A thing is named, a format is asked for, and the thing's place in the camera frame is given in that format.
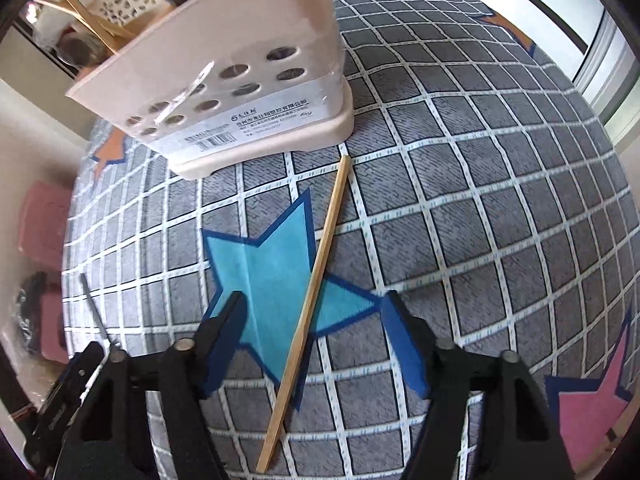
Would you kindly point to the grey checked star blanket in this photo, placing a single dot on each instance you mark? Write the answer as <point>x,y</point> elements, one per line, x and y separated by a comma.
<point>475,210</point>

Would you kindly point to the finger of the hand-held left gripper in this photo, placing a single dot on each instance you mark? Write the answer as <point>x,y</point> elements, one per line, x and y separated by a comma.
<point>87,362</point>

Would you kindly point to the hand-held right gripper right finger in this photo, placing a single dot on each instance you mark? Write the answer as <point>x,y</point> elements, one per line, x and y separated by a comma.
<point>405,345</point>

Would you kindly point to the pink plastic box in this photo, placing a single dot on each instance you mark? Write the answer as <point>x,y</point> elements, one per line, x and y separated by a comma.
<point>45,225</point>

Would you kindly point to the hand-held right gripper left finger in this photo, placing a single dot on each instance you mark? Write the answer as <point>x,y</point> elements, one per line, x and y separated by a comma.
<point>220,350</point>

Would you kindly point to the beige plastic utensil holder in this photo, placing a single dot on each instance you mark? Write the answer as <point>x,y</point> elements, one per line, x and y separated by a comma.
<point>250,60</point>

